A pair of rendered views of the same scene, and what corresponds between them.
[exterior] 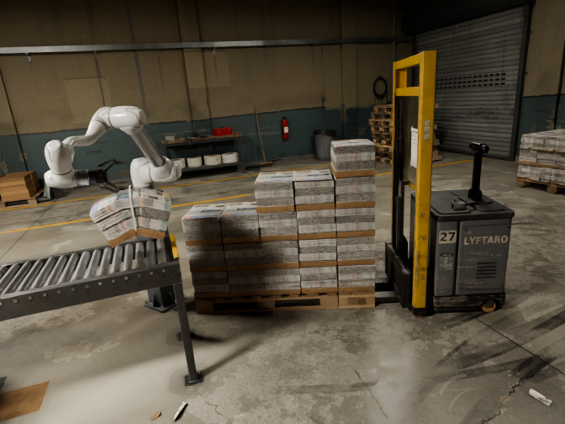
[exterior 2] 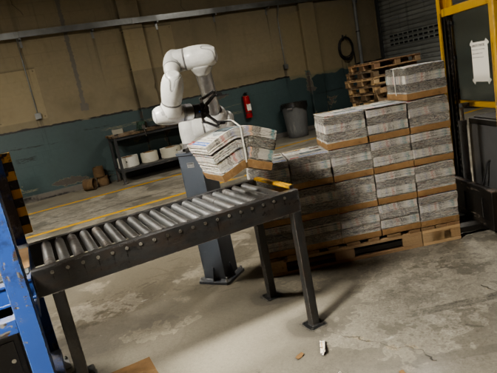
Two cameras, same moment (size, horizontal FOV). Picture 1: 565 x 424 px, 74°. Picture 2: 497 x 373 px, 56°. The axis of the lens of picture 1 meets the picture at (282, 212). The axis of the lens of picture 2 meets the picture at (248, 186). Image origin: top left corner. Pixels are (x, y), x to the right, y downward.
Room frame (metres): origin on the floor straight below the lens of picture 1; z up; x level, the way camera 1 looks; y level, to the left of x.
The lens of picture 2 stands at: (-0.46, 1.09, 1.40)
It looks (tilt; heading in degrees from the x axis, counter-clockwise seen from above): 12 degrees down; 354
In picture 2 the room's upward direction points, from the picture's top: 11 degrees counter-clockwise
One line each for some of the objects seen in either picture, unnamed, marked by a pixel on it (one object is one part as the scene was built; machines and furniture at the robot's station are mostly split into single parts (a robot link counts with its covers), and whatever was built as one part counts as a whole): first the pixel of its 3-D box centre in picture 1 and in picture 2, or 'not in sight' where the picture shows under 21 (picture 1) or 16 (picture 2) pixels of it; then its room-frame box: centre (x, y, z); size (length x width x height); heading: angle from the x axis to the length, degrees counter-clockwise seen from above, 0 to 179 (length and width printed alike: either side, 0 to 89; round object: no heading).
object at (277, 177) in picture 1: (275, 177); (336, 112); (2.86, 0.03, 1.06); 0.37 x 0.29 x 0.01; 175
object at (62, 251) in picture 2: not in sight; (62, 251); (1.83, 1.82, 0.77); 0.47 x 0.05 x 0.05; 18
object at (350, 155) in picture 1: (352, 224); (421, 152); (2.82, -0.55, 0.65); 0.39 x 0.30 x 1.29; 176
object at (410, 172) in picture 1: (413, 140); (473, 55); (2.79, -1.00, 1.28); 0.57 x 0.01 x 0.65; 176
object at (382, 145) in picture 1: (402, 132); (384, 92); (8.97, -2.98, 0.65); 1.33 x 0.94 x 1.30; 112
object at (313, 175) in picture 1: (312, 174); (376, 104); (2.82, -0.25, 1.06); 0.37 x 0.28 x 0.01; 176
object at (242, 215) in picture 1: (264, 254); (331, 202); (2.86, 0.18, 0.42); 1.17 x 0.39 x 0.83; 86
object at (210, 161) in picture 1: (203, 152); (159, 143); (8.83, 1.74, 0.55); 1.80 x 0.70 x 1.09; 108
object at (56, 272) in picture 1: (56, 272); (164, 220); (1.99, 1.33, 0.77); 0.47 x 0.05 x 0.05; 18
